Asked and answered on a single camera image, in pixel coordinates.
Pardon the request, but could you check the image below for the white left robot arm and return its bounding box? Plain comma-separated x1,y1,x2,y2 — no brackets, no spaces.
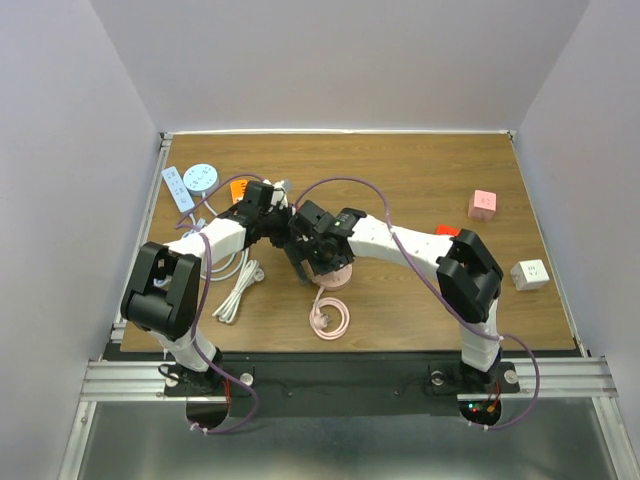
120,180,291,394

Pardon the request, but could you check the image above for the aluminium frame rail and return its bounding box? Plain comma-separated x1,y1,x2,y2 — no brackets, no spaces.
80,357,618,402

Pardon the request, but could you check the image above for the pink cube adapter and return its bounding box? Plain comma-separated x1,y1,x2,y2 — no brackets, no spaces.
468,190,497,222

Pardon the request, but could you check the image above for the white cube adapter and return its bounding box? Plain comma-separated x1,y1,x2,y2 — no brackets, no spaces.
510,259,550,291

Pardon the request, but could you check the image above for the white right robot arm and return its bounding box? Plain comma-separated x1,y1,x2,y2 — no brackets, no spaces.
289,201,503,390

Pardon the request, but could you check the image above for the orange power strip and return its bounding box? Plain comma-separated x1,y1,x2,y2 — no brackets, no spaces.
230,179,248,204

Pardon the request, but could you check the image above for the pink round socket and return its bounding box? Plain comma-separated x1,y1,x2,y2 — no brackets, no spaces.
313,265,353,291

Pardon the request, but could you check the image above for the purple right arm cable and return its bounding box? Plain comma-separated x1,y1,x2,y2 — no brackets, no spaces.
295,177,541,431

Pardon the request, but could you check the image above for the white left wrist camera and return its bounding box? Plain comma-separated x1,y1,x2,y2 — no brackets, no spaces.
264,179,292,210

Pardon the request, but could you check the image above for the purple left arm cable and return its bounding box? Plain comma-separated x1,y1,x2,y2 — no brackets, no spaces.
174,173,274,435

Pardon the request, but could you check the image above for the red cube adapter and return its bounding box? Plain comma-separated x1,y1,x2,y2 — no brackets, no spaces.
435,224,460,237

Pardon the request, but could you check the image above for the light blue power strip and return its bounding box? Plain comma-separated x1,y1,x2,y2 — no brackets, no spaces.
161,166,195,214

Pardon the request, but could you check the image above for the grey round socket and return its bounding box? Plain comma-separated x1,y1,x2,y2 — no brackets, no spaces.
183,163,220,197

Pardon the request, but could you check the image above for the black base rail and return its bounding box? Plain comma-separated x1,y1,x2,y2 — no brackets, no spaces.
85,352,520,426

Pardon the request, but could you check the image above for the white orange strip cable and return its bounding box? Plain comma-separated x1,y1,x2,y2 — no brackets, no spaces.
212,258,265,325

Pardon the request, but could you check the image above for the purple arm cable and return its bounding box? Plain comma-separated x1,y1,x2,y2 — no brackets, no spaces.
295,177,541,431
174,173,274,435

